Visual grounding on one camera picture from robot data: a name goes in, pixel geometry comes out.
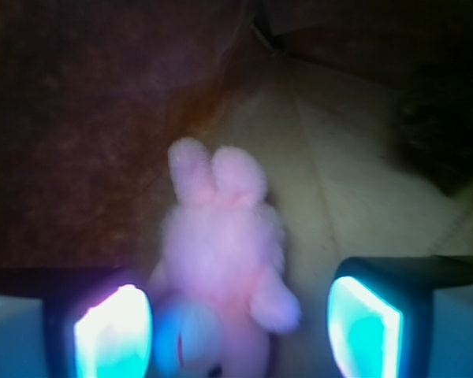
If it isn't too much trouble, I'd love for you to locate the brown paper bag tray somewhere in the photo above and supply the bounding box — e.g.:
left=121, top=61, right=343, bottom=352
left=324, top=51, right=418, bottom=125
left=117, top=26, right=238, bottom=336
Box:
left=0, top=1, right=473, bottom=377

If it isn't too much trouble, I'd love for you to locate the brown rock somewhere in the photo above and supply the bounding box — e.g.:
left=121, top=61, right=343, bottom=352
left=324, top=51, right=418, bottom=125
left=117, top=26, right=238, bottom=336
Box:
left=394, top=70, right=473, bottom=196

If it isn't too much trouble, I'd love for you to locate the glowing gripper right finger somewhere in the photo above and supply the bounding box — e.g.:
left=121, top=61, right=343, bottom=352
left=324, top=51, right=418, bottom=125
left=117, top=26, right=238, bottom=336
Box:
left=326, top=255, right=473, bottom=377

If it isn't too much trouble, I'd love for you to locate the pink plush bunny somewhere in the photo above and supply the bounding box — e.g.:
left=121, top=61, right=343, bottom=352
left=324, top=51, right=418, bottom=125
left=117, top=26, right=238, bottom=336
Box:
left=148, top=138, right=301, bottom=377

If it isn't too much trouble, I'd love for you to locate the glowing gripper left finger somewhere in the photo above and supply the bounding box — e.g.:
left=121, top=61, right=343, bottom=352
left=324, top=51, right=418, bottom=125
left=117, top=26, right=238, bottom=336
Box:
left=43, top=271, right=155, bottom=378

